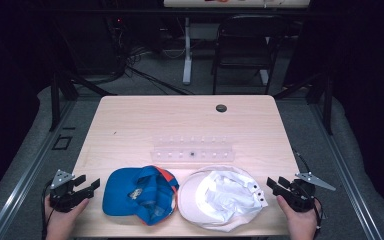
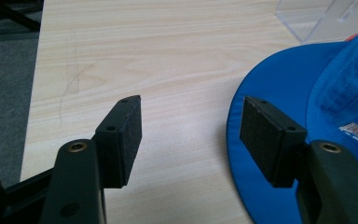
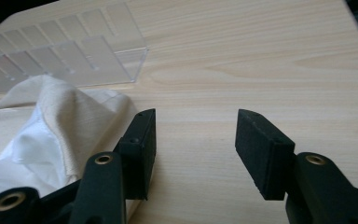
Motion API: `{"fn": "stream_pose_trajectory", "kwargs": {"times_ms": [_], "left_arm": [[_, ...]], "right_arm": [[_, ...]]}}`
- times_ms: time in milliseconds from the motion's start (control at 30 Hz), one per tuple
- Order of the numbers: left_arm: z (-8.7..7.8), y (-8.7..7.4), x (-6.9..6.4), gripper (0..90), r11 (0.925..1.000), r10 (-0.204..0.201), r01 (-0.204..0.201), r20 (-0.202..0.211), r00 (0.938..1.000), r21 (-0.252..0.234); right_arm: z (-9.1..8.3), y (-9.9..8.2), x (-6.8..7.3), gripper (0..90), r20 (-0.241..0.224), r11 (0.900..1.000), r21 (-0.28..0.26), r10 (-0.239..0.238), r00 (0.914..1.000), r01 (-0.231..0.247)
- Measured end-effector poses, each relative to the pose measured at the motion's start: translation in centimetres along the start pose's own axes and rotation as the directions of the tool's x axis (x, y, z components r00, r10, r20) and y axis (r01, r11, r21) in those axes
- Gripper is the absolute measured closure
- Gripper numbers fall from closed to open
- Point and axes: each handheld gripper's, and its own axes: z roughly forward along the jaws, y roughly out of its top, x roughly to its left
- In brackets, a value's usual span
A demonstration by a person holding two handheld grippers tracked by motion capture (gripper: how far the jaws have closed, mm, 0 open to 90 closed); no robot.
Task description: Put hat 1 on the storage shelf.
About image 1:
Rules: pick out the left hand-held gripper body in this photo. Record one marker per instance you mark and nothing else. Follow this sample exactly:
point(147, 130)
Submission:
point(61, 196)

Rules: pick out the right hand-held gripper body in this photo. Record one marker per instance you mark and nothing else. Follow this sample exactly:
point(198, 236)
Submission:
point(301, 196)

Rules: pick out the blue and orange cap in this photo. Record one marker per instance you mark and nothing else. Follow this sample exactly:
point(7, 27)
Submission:
point(120, 190)

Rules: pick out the white cap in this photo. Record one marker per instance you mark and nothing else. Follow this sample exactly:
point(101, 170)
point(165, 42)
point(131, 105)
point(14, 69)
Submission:
point(190, 200)

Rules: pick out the clear acrylic hat rack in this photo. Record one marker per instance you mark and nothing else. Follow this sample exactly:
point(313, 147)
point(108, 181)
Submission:
point(180, 155)

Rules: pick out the person's left hand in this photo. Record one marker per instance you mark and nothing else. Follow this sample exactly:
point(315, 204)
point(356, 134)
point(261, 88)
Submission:
point(61, 225)

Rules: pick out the person's right hand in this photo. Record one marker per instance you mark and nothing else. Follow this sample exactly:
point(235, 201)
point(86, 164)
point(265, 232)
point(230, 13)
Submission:
point(301, 225)

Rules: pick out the black tape square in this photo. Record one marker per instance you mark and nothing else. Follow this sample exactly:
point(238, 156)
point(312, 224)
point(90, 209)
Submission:
point(54, 143)

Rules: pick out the black tape strip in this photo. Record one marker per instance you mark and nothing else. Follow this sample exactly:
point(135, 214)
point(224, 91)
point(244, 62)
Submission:
point(68, 128)

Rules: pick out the dark round table grommet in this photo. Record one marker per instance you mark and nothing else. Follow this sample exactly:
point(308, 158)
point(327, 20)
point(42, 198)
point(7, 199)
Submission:
point(221, 108)

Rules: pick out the white desk foot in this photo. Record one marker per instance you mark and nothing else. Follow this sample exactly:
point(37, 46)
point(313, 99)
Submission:
point(264, 77)

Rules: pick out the black folding chair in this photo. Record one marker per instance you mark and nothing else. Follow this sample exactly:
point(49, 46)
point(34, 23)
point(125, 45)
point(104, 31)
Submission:
point(246, 50)

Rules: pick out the dark equipment with red light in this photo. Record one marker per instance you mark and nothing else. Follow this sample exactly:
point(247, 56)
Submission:
point(116, 43)

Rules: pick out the white desk leg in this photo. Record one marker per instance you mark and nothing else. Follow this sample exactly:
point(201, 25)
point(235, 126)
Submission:
point(187, 66)

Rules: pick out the black frame post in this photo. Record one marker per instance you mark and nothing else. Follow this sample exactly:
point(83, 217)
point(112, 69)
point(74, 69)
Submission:
point(327, 106)
point(54, 106)

